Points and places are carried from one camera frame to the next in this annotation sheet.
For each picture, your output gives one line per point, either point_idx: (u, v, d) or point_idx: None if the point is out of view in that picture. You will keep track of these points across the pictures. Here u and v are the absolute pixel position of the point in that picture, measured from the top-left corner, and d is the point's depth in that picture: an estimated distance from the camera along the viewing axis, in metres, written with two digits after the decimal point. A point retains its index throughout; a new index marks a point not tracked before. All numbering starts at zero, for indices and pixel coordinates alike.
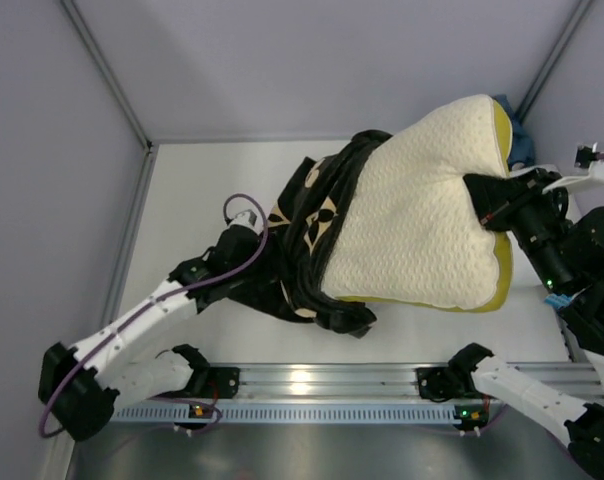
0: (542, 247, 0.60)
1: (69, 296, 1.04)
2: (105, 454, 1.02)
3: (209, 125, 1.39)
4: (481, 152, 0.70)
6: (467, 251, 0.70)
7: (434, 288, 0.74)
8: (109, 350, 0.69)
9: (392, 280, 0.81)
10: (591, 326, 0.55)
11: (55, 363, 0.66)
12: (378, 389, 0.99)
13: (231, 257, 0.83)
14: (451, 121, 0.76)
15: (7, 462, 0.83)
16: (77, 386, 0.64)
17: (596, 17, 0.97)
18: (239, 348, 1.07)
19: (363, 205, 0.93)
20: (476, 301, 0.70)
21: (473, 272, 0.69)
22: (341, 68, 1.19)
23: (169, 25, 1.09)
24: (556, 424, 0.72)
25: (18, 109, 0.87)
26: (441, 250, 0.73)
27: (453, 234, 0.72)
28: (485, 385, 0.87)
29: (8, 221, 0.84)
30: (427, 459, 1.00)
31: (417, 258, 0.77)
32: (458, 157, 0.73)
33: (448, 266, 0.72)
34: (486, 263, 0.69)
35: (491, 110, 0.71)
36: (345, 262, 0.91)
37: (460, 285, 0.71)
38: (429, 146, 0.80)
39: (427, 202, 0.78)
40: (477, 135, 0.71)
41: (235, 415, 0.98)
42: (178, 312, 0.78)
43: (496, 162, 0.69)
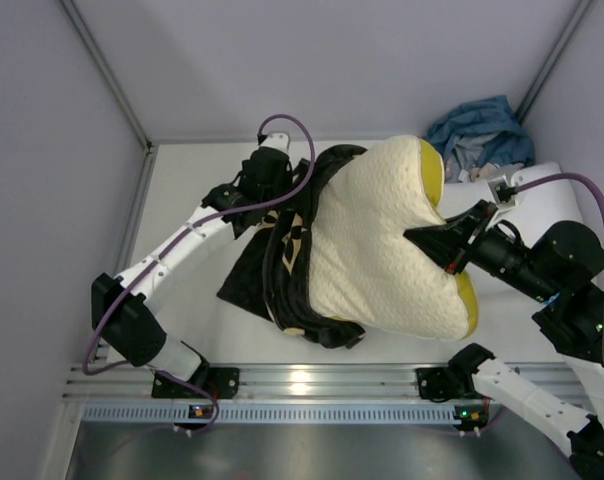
0: (514, 274, 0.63)
1: (69, 296, 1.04)
2: (107, 454, 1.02)
3: (209, 125, 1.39)
4: (414, 207, 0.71)
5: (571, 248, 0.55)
6: (430, 300, 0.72)
7: (413, 327, 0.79)
8: (154, 277, 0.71)
9: (374, 308, 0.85)
10: (562, 332, 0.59)
11: (103, 289, 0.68)
12: (378, 389, 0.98)
13: (263, 179, 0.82)
14: (383, 172, 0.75)
15: (7, 462, 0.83)
16: (128, 310, 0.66)
17: (598, 14, 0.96)
18: (237, 349, 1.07)
19: (333, 232, 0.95)
20: (454, 335, 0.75)
21: (445, 317, 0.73)
22: (342, 68, 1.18)
23: (169, 25, 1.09)
24: (559, 435, 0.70)
25: (16, 107, 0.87)
26: (410, 300, 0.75)
27: (416, 286, 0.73)
28: (485, 387, 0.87)
29: (7, 220, 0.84)
30: (427, 460, 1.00)
31: (390, 303, 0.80)
32: (397, 212, 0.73)
33: (421, 313, 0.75)
34: (454, 308, 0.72)
35: (417, 161, 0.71)
36: (325, 284, 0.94)
37: (437, 326, 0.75)
38: (368, 193, 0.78)
39: (382, 256, 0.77)
40: (406, 191, 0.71)
41: (235, 415, 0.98)
42: (216, 238, 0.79)
43: (429, 213, 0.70)
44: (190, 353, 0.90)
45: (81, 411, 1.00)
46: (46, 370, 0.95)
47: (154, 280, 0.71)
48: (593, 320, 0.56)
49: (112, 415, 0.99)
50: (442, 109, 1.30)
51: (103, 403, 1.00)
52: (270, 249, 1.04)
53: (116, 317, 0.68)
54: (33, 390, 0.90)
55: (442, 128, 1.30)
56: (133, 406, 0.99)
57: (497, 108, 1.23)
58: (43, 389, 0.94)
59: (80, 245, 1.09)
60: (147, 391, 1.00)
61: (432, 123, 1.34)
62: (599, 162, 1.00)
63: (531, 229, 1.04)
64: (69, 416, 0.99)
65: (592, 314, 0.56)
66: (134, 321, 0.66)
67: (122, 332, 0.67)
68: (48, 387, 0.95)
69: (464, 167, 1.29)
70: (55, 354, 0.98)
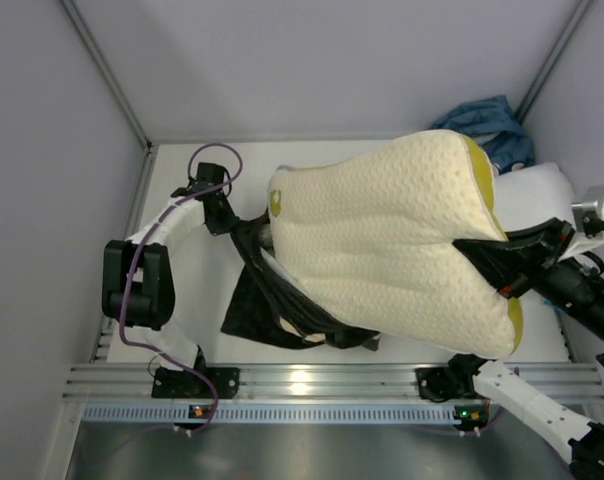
0: (583, 308, 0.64)
1: (69, 297, 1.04)
2: (107, 453, 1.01)
3: (209, 125, 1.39)
4: (467, 216, 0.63)
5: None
6: (477, 316, 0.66)
7: (453, 344, 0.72)
8: (160, 234, 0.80)
9: (401, 324, 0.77)
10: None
11: (117, 250, 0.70)
12: (377, 389, 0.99)
13: (213, 176, 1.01)
14: (427, 176, 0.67)
15: (6, 462, 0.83)
16: (153, 256, 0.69)
17: (597, 14, 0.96)
18: (239, 349, 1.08)
19: (337, 239, 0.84)
20: (496, 355, 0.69)
21: (489, 335, 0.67)
22: (341, 68, 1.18)
23: (169, 24, 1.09)
24: (560, 443, 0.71)
25: (16, 108, 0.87)
26: (451, 317, 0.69)
27: (462, 304, 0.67)
28: (484, 389, 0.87)
29: (6, 220, 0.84)
30: (427, 460, 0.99)
31: (424, 320, 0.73)
32: (444, 222, 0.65)
33: (462, 330, 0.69)
34: (501, 327, 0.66)
35: (468, 164, 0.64)
36: (340, 295, 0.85)
37: (478, 344, 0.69)
38: (402, 203, 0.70)
39: (423, 271, 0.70)
40: (459, 198, 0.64)
41: (231, 415, 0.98)
42: (192, 215, 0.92)
43: (486, 223, 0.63)
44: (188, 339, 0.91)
45: (82, 410, 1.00)
46: (45, 371, 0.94)
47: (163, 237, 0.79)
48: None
49: (112, 414, 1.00)
50: (442, 109, 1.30)
51: (103, 403, 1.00)
52: (279, 255, 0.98)
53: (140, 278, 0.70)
54: (33, 389, 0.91)
55: (442, 127, 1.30)
56: (132, 406, 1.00)
57: (497, 107, 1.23)
58: (42, 388, 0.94)
59: (79, 245, 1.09)
60: (147, 391, 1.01)
61: (432, 123, 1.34)
62: (599, 162, 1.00)
63: None
64: (69, 417, 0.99)
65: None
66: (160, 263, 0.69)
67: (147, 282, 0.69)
68: (47, 387, 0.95)
69: None
70: (55, 354, 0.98)
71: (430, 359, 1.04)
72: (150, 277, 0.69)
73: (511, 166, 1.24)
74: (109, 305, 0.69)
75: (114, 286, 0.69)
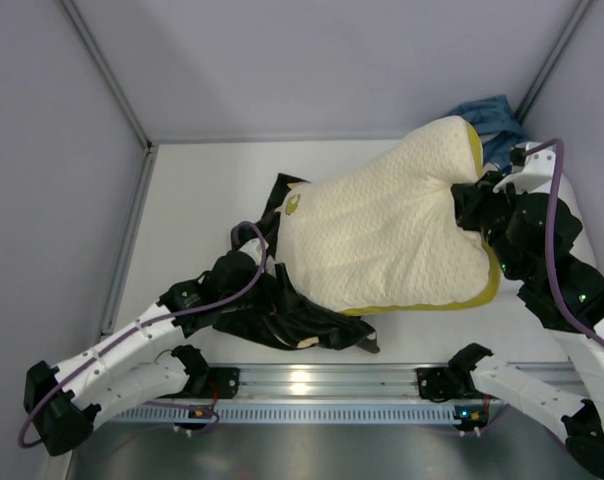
0: (496, 235, 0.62)
1: (68, 298, 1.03)
2: (107, 454, 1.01)
3: (209, 125, 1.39)
4: (458, 164, 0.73)
5: (541, 216, 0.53)
6: (459, 246, 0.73)
7: (431, 287, 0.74)
8: (88, 374, 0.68)
9: (389, 279, 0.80)
10: (545, 303, 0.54)
11: (37, 379, 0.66)
12: (377, 389, 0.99)
13: (225, 285, 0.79)
14: (430, 141, 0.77)
15: (7, 462, 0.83)
16: (53, 408, 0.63)
17: (597, 14, 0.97)
18: (238, 349, 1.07)
19: (349, 222, 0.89)
20: (472, 293, 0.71)
21: (467, 266, 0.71)
22: (341, 68, 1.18)
23: (168, 25, 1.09)
24: (554, 421, 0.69)
25: (17, 109, 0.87)
26: (437, 250, 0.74)
27: (446, 236, 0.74)
28: (484, 384, 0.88)
29: (6, 219, 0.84)
30: (427, 459, 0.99)
31: (410, 259, 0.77)
32: (440, 169, 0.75)
33: (444, 264, 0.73)
34: (478, 257, 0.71)
35: (463, 126, 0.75)
36: (339, 278, 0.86)
37: (456, 281, 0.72)
38: (410, 163, 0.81)
39: (418, 214, 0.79)
40: (454, 150, 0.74)
41: (234, 415, 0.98)
42: (164, 339, 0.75)
43: (470, 170, 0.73)
44: (152, 371, 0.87)
45: None
46: None
47: (89, 379, 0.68)
48: (573, 290, 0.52)
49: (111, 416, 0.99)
50: (442, 109, 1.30)
51: None
52: (282, 251, 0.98)
53: (38, 420, 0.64)
54: None
55: None
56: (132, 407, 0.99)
57: (497, 107, 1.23)
58: None
59: (79, 245, 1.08)
60: None
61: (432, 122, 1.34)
62: (599, 162, 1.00)
63: None
64: None
65: (573, 284, 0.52)
66: (58, 422, 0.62)
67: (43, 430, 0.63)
68: None
69: None
70: (55, 355, 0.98)
71: (429, 359, 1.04)
72: (43, 426, 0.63)
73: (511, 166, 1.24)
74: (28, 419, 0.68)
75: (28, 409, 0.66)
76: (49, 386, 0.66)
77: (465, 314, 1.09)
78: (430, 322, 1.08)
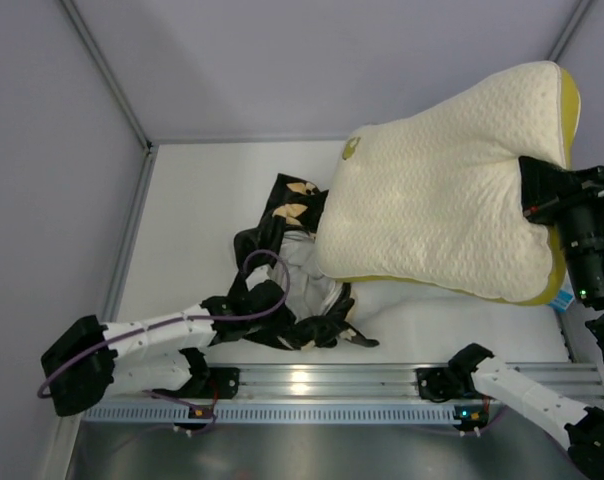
0: (583, 254, 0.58)
1: (69, 299, 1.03)
2: (107, 454, 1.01)
3: (209, 125, 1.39)
4: (540, 135, 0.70)
5: None
6: (519, 240, 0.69)
7: (478, 275, 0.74)
8: (132, 342, 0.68)
9: (433, 256, 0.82)
10: None
11: (83, 332, 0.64)
12: (377, 389, 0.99)
13: (257, 308, 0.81)
14: (511, 100, 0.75)
15: (7, 462, 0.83)
16: (93, 363, 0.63)
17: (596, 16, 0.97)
18: (239, 351, 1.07)
19: (404, 184, 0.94)
20: (525, 293, 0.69)
21: (522, 263, 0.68)
22: (341, 69, 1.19)
23: (169, 26, 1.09)
24: (558, 429, 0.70)
25: (17, 110, 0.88)
26: (487, 236, 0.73)
27: (500, 221, 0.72)
28: (486, 386, 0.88)
29: (6, 220, 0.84)
30: (427, 460, 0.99)
31: (462, 243, 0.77)
32: (514, 140, 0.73)
33: (495, 254, 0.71)
34: (538, 255, 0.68)
35: (556, 87, 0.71)
36: (381, 240, 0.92)
37: (507, 275, 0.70)
38: (481, 124, 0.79)
39: (476, 185, 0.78)
40: (540, 118, 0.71)
41: (235, 415, 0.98)
42: (196, 338, 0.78)
43: (555, 145, 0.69)
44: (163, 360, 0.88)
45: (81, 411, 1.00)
46: None
47: (131, 347, 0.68)
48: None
49: (111, 415, 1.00)
50: None
51: (103, 403, 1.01)
52: (332, 200, 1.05)
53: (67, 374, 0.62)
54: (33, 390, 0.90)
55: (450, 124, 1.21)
56: (131, 406, 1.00)
57: None
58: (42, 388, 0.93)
59: (80, 245, 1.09)
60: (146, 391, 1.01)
61: None
62: (598, 163, 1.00)
63: None
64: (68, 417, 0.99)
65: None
66: (93, 378, 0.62)
67: (68, 385, 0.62)
68: None
69: None
70: None
71: (429, 359, 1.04)
72: (76, 379, 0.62)
73: None
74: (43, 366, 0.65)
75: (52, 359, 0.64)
76: (87, 342, 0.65)
77: (465, 313, 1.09)
78: (431, 323, 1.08)
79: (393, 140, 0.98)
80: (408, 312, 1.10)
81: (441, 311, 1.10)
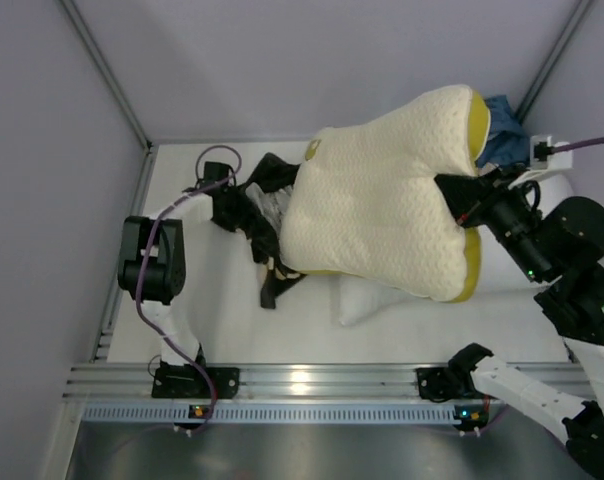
0: (516, 240, 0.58)
1: (69, 298, 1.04)
2: (107, 454, 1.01)
3: (210, 125, 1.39)
4: (449, 151, 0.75)
5: (582, 226, 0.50)
6: (442, 249, 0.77)
7: (411, 279, 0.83)
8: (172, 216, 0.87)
9: (376, 260, 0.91)
10: (566, 313, 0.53)
11: (136, 224, 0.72)
12: (377, 389, 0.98)
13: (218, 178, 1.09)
14: (428, 118, 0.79)
15: (8, 461, 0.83)
16: (169, 228, 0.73)
17: (596, 15, 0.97)
18: (238, 350, 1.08)
19: (354, 189, 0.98)
20: (447, 293, 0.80)
21: (444, 269, 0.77)
22: (341, 68, 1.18)
23: (168, 26, 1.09)
24: (555, 423, 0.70)
25: (17, 111, 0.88)
26: (416, 247, 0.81)
27: (426, 234, 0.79)
28: (485, 385, 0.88)
29: (7, 221, 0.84)
30: (427, 459, 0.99)
31: (396, 251, 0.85)
32: (430, 155, 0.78)
33: (422, 263, 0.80)
34: (455, 262, 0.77)
35: (465, 108, 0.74)
36: (333, 239, 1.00)
37: (432, 279, 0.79)
38: (407, 138, 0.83)
39: (404, 198, 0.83)
40: (448, 135, 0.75)
41: (237, 415, 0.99)
42: (202, 208, 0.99)
43: (462, 161, 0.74)
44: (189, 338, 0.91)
45: (81, 411, 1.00)
46: (45, 371, 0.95)
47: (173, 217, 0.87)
48: (598, 300, 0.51)
49: (112, 415, 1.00)
50: None
51: (103, 403, 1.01)
52: (295, 196, 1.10)
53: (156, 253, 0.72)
54: (34, 389, 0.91)
55: None
56: (133, 405, 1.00)
57: (497, 107, 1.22)
58: (43, 388, 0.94)
59: (80, 245, 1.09)
60: (147, 391, 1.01)
61: None
62: (599, 161, 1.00)
63: None
64: (69, 417, 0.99)
65: (596, 293, 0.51)
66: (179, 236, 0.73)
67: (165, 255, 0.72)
68: (48, 386, 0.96)
69: None
70: (55, 355, 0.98)
71: (429, 359, 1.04)
72: (170, 246, 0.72)
73: (511, 166, 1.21)
74: (126, 282, 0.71)
75: (129, 265, 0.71)
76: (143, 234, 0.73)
77: (464, 313, 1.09)
78: (430, 322, 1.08)
79: (347, 144, 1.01)
80: (407, 311, 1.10)
81: (440, 311, 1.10)
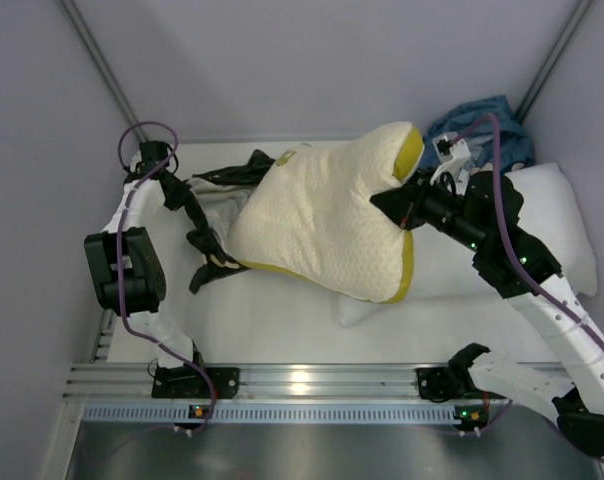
0: (451, 223, 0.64)
1: (69, 298, 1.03)
2: (107, 453, 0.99)
3: (210, 125, 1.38)
4: (381, 171, 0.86)
5: (486, 190, 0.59)
6: (381, 255, 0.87)
7: (353, 281, 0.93)
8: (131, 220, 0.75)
9: (323, 264, 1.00)
10: (496, 271, 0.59)
11: (97, 242, 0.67)
12: (377, 389, 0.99)
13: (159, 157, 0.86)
14: (372, 143, 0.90)
15: (6, 460, 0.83)
16: (133, 237, 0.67)
17: (597, 13, 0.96)
18: (237, 350, 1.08)
19: (311, 198, 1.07)
20: (385, 295, 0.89)
21: (382, 272, 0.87)
22: (341, 66, 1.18)
23: (168, 25, 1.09)
24: (546, 403, 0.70)
25: (17, 110, 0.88)
26: (358, 253, 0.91)
27: (369, 243, 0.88)
28: (482, 381, 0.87)
29: (7, 220, 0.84)
30: (427, 460, 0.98)
31: (341, 256, 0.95)
32: (368, 173, 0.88)
33: (363, 267, 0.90)
34: (393, 266, 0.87)
35: (401, 136, 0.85)
36: (291, 242, 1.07)
37: (371, 282, 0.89)
38: (354, 159, 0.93)
39: (347, 210, 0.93)
40: (382, 157, 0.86)
41: (238, 415, 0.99)
42: (154, 192, 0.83)
43: (390, 179, 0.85)
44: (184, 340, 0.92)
45: (81, 411, 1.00)
46: (44, 371, 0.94)
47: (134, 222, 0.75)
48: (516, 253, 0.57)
49: (112, 414, 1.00)
50: (442, 109, 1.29)
51: (103, 403, 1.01)
52: (256, 194, 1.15)
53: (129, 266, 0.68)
54: (33, 389, 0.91)
55: (442, 127, 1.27)
56: (132, 405, 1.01)
57: (496, 107, 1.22)
58: (42, 387, 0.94)
59: (79, 244, 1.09)
60: (147, 391, 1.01)
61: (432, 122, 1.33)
62: (599, 159, 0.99)
63: (547, 231, 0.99)
64: (69, 417, 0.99)
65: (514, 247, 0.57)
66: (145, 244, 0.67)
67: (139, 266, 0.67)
68: (47, 386, 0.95)
69: (465, 167, 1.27)
70: (55, 355, 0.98)
71: (429, 359, 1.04)
72: (140, 257, 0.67)
73: (511, 166, 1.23)
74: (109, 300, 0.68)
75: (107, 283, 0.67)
76: (109, 248, 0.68)
77: (464, 313, 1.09)
78: (430, 323, 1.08)
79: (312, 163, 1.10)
80: (406, 312, 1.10)
81: (440, 312, 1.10)
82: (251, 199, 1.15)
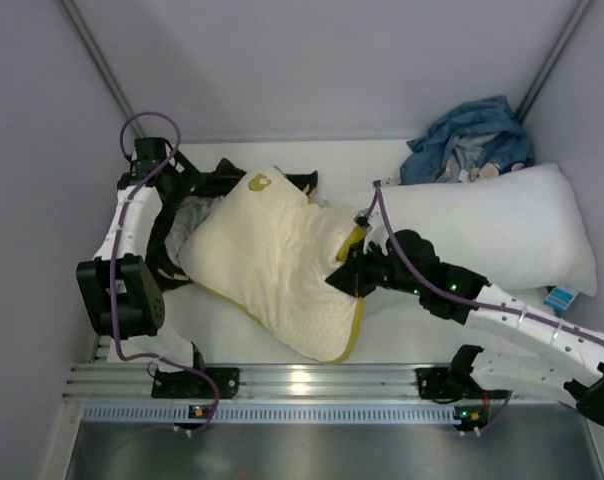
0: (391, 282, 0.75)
1: (69, 298, 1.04)
2: (107, 453, 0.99)
3: (210, 126, 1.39)
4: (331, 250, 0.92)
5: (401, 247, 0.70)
6: (332, 325, 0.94)
7: (302, 339, 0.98)
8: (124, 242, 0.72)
9: (274, 318, 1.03)
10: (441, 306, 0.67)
11: (89, 272, 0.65)
12: (376, 389, 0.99)
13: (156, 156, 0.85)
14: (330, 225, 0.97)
15: (6, 459, 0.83)
16: (126, 268, 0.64)
17: (596, 14, 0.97)
18: (237, 350, 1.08)
19: (276, 245, 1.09)
20: (330, 356, 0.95)
21: (330, 337, 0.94)
22: (342, 67, 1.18)
23: (168, 26, 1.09)
24: (559, 391, 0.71)
25: (19, 111, 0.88)
26: (311, 320, 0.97)
27: (324, 314, 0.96)
28: (487, 381, 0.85)
29: (8, 220, 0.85)
30: (427, 460, 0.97)
31: (293, 315, 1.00)
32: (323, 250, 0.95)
33: (313, 331, 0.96)
34: (341, 334, 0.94)
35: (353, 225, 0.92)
36: (251, 278, 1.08)
37: (318, 344, 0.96)
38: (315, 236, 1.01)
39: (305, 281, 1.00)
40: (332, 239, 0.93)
41: (238, 415, 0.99)
42: (153, 203, 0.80)
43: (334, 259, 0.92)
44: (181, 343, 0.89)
45: (81, 410, 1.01)
46: (44, 371, 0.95)
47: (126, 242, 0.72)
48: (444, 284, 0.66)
49: (111, 414, 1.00)
50: (442, 110, 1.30)
51: (103, 403, 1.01)
52: (226, 221, 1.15)
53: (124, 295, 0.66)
54: (33, 388, 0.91)
55: (442, 128, 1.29)
56: (132, 405, 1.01)
57: (496, 107, 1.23)
58: (42, 387, 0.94)
59: (80, 245, 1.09)
60: (147, 391, 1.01)
61: (432, 123, 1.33)
62: (599, 159, 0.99)
63: (546, 233, 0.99)
64: (69, 417, 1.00)
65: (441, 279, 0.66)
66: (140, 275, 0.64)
67: (133, 296, 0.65)
68: (47, 386, 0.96)
69: (465, 167, 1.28)
70: (55, 355, 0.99)
71: (428, 359, 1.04)
72: (134, 288, 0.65)
73: (511, 166, 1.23)
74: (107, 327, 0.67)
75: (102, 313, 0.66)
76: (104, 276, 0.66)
77: None
78: (429, 322, 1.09)
79: (286, 208, 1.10)
80: (406, 312, 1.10)
81: None
82: (219, 229, 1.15)
